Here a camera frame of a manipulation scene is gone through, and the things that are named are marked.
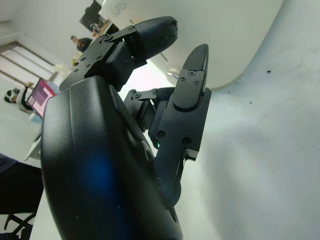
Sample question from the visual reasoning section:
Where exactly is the black office chair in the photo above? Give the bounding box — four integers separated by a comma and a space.
0, 211, 38, 240

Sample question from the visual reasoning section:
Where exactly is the black monitor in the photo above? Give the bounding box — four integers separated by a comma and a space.
79, 0, 112, 34

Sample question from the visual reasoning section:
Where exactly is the person wearing white headset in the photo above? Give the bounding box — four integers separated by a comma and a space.
3, 81, 35, 114

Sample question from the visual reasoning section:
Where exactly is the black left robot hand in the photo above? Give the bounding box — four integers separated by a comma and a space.
40, 15, 213, 240

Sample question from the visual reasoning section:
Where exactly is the white two-slot toaster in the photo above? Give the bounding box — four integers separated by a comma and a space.
99, 0, 286, 90

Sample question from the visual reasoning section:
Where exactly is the person in black shirt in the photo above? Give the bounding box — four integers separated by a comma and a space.
70, 35, 94, 53

